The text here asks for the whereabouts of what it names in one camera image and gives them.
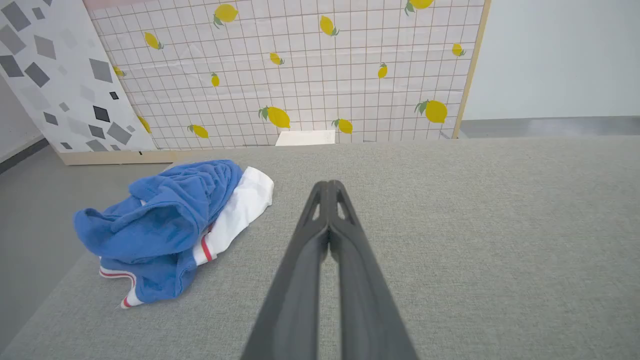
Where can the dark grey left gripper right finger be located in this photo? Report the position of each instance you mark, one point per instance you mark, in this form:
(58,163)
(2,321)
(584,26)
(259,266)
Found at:
(362,300)

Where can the white box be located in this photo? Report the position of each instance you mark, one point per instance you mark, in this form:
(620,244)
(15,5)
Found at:
(305,138)

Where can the grey diamond print panel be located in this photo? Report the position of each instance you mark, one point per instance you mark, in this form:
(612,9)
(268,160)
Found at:
(65,75)

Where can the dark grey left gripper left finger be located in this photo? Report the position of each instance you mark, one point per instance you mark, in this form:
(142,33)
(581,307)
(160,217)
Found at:
(300,280)

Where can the lemon print partition panel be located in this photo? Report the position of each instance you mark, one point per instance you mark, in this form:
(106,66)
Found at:
(310,75)

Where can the grey fabric sofa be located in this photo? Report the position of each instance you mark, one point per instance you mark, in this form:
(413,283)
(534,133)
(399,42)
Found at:
(475,240)

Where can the blue and white jersey shirt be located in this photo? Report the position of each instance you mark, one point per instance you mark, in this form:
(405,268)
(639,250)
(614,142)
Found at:
(160,225)

